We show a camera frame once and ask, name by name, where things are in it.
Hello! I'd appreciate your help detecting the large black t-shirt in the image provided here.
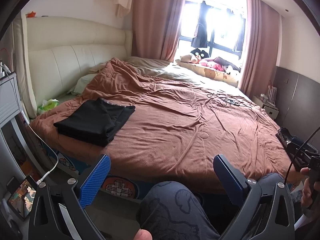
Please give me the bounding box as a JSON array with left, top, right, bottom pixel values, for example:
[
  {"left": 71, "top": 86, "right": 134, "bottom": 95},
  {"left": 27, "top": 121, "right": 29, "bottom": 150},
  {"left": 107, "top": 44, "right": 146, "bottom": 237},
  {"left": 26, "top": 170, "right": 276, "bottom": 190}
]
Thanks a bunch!
[{"left": 54, "top": 98, "right": 136, "bottom": 147}]

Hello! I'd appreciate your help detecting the person's right hand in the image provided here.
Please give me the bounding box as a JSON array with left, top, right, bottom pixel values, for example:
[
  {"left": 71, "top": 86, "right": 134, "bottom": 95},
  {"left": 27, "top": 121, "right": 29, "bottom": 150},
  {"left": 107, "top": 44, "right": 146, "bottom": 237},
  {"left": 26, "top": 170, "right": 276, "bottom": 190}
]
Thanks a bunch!
[{"left": 300, "top": 167, "right": 313, "bottom": 207}]

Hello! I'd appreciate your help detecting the person's left hand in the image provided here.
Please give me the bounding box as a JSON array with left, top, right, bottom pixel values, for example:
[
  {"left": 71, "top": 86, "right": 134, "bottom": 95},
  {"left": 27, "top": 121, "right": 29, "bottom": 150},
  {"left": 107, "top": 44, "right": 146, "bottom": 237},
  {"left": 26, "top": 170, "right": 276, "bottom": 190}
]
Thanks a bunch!
[{"left": 133, "top": 229, "right": 152, "bottom": 240}]

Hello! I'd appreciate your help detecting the folded black bear-print shirt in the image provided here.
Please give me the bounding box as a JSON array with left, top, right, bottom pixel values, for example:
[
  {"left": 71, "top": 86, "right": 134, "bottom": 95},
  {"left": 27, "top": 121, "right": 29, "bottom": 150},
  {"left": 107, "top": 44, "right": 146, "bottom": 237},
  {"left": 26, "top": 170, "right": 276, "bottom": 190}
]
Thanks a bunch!
[{"left": 276, "top": 128, "right": 303, "bottom": 154}]

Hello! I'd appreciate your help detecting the cartoon print bed sheet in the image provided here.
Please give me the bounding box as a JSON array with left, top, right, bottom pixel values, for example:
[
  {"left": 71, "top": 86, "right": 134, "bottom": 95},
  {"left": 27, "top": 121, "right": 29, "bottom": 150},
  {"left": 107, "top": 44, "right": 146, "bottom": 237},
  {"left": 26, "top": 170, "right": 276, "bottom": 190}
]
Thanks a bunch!
[{"left": 41, "top": 143, "right": 154, "bottom": 200}]

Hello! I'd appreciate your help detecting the white bedside cabinet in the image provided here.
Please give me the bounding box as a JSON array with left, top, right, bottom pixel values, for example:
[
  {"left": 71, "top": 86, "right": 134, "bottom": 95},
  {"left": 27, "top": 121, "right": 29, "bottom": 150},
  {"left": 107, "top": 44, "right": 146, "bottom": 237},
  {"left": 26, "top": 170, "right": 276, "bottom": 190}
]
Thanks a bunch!
[{"left": 252, "top": 94, "right": 279, "bottom": 120}]

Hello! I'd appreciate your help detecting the person's patterned grey leg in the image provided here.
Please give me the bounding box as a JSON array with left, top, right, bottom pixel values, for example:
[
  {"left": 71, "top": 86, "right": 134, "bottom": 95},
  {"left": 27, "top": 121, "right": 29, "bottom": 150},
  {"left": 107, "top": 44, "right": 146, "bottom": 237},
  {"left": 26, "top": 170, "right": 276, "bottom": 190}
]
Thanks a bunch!
[{"left": 135, "top": 172, "right": 293, "bottom": 240}]

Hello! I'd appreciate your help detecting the smartphone with lit screen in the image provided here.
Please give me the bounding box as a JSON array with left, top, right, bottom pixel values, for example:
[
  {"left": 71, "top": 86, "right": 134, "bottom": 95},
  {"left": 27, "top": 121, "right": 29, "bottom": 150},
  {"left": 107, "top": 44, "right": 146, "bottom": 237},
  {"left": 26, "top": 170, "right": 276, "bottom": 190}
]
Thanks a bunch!
[{"left": 7, "top": 176, "right": 37, "bottom": 221}]

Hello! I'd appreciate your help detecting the brown bed blanket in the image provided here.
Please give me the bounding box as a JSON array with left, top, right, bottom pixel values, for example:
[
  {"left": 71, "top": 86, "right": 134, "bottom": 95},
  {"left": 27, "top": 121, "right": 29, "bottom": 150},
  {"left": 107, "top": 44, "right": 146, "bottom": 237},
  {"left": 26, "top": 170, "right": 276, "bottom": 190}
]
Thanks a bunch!
[{"left": 31, "top": 58, "right": 290, "bottom": 192}]

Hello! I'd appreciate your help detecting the green tissue pack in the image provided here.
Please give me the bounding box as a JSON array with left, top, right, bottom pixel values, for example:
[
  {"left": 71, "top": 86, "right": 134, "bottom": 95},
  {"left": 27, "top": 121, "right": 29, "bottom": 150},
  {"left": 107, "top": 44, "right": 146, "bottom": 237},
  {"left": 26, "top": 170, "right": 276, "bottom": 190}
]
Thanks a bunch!
[{"left": 37, "top": 99, "right": 59, "bottom": 114}]

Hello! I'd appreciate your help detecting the bear-print long cushion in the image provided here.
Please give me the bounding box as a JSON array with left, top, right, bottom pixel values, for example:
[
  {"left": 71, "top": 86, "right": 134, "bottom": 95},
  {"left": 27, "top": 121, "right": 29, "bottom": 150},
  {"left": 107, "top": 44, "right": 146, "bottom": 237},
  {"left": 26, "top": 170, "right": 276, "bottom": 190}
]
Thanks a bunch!
[{"left": 176, "top": 60, "right": 240, "bottom": 87}]

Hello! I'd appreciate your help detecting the right pink curtain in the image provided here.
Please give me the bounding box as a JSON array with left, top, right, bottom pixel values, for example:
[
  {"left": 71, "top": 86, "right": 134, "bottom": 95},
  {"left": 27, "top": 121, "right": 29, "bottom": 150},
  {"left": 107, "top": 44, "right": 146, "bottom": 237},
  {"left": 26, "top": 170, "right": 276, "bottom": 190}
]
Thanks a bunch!
[{"left": 239, "top": 0, "right": 280, "bottom": 98}]

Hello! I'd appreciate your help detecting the pink curtain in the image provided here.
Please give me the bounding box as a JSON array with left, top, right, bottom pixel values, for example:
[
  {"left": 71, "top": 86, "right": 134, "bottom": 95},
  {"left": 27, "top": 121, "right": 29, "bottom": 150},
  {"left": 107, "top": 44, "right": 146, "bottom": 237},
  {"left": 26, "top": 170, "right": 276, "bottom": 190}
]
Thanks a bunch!
[
  {"left": 239, "top": 0, "right": 280, "bottom": 98},
  {"left": 132, "top": 0, "right": 185, "bottom": 62}
]

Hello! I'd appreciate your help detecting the plush toys pile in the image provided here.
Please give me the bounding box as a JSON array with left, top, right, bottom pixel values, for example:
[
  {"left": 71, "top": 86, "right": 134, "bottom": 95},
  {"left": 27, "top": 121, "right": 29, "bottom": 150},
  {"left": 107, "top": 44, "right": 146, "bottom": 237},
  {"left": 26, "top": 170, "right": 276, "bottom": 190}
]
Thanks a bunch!
[{"left": 179, "top": 48, "right": 241, "bottom": 74}]

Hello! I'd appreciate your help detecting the beige pillow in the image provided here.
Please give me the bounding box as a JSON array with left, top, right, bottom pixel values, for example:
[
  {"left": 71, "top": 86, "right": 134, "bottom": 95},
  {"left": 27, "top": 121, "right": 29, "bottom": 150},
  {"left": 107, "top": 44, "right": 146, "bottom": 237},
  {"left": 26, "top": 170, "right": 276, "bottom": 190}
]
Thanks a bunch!
[{"left": 127, "top": 56, "right": 196, "bottom": 82}]

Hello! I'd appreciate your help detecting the cream padded headboard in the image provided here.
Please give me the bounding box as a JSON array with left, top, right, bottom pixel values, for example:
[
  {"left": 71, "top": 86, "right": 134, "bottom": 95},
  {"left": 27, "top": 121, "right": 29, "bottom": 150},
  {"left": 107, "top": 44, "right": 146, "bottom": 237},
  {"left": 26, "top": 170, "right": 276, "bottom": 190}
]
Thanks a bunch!
[{"left": 13, "top": 15, "right": 132, "bottom": 119}]

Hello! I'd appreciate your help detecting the hanging dark garment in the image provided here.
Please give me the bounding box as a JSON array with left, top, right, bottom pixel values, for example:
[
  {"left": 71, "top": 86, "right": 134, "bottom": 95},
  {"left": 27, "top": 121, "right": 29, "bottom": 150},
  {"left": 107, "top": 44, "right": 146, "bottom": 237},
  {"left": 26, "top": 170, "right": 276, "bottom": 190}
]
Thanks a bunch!
[{"left": 191, "top": 1, "right": 210, "bottom": 48}]

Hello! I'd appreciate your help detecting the left pink curtain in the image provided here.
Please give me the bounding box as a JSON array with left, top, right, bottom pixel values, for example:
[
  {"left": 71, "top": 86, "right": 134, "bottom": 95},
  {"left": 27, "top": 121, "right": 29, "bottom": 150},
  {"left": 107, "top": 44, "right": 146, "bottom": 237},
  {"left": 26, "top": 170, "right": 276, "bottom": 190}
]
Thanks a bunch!
[{"left": 132, "top": 0, "right": 185, "bottom": 62}]

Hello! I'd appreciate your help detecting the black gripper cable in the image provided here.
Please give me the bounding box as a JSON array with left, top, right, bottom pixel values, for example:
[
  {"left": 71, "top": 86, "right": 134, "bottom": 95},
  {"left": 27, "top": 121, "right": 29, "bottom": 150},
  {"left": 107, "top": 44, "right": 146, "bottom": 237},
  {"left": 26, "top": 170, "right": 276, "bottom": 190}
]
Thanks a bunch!
[{"left": 284, "top": 125, "right": 320, "bottom": 183}]

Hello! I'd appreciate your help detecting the black cable tangle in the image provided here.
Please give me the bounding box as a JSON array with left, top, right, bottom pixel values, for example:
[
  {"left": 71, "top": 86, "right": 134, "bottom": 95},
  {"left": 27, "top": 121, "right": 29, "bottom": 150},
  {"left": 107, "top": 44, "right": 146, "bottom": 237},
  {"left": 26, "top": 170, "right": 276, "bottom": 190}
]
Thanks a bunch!
[{"left": 199, "top": 87, "right": 253, "bottom": 108}]

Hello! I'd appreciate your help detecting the white charging cable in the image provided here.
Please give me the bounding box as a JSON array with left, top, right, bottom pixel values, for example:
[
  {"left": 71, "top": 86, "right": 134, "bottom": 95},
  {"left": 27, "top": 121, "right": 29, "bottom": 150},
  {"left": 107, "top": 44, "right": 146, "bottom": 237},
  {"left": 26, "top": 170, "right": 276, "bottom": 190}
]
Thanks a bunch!
[{"left": 0, "top": 62, "right": 60, "bottom": 186}]

